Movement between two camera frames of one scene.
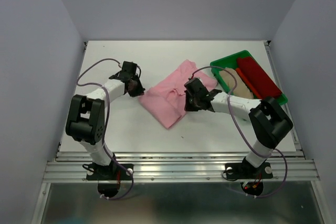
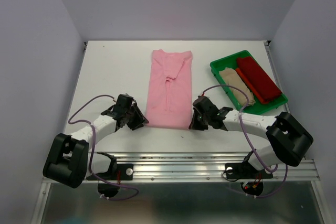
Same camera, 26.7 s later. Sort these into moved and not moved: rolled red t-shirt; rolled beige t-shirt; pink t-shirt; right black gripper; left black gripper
Moved: right black gripper; left black gripper; pink t-shirt
Not moved: rolled red t-shirt; rolled beige t-shirt
